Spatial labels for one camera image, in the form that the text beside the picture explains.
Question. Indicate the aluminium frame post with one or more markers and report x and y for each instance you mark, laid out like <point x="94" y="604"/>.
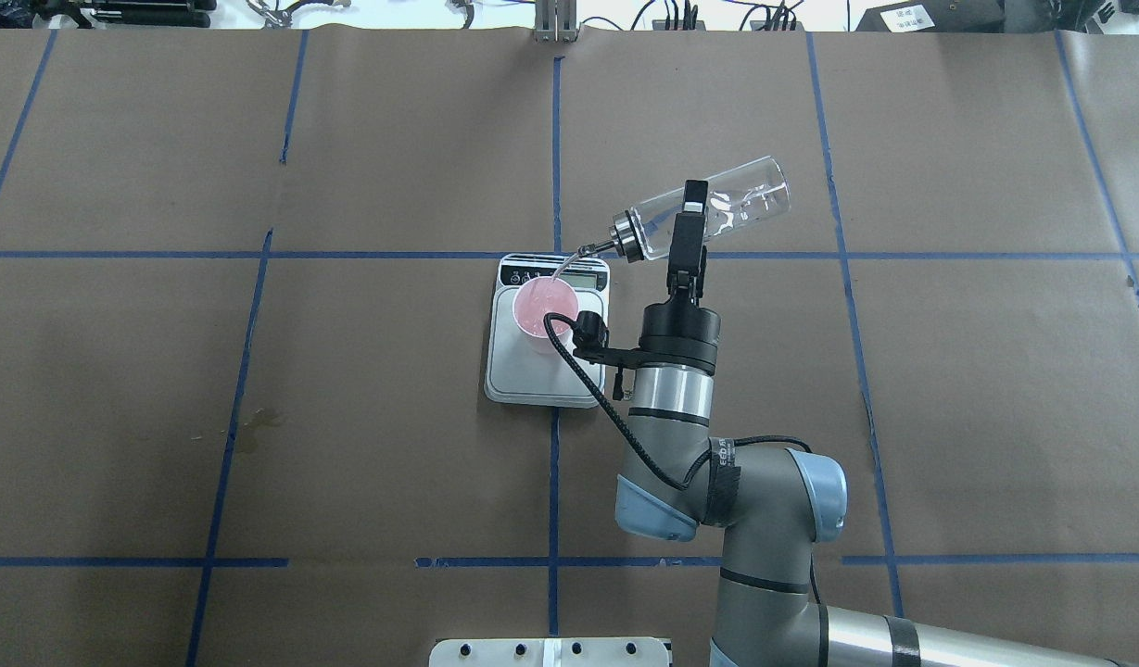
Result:
<point x="556" y="21"/>

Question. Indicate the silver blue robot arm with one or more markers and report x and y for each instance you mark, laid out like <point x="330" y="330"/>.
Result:
<point x="773" y="504"/>

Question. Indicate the black folded tripod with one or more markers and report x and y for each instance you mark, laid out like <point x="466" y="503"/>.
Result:
<point x="135" y="13"/>

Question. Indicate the clear glass sauce bottle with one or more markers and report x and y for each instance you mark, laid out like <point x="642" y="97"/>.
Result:
<point x="739" y="198"/>

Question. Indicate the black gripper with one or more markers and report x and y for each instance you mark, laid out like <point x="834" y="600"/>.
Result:
<point x="681" y="332"/>

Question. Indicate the pink plastic cup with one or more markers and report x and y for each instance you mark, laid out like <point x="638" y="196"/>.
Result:
<point x="543" y="309"/>

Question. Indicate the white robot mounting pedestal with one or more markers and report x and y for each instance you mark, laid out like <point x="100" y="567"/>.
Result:
<point x="553" y="651"/>

